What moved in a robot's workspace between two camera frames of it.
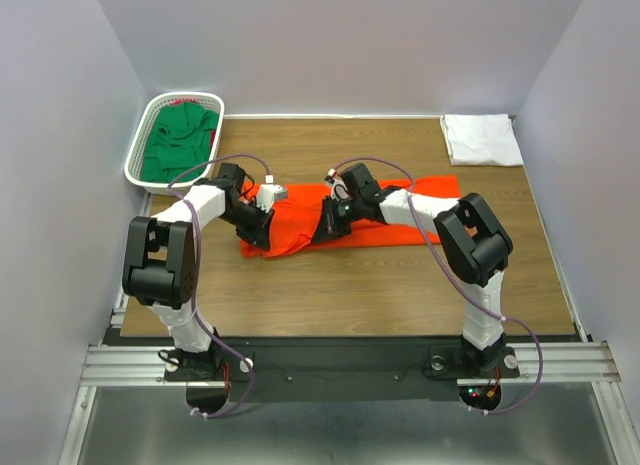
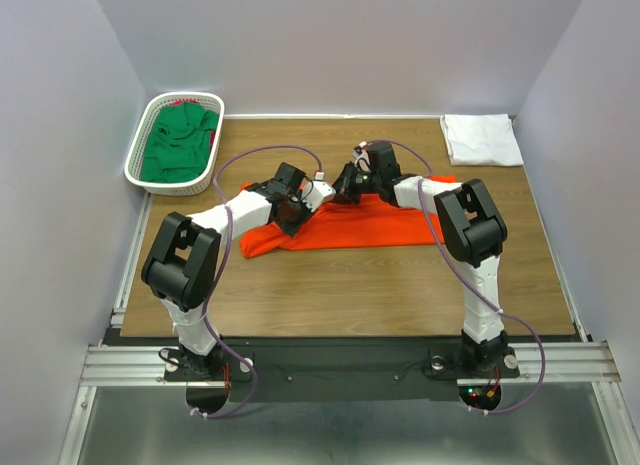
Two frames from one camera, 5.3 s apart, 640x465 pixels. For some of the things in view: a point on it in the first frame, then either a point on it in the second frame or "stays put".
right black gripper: [329, 227] to [343, 184]
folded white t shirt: [481, 140] stays put
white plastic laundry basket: [176, 131] stays put
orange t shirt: [296, 219] stays put
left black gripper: [259, 235] to [292, 228]
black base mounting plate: [345, 369] stays put
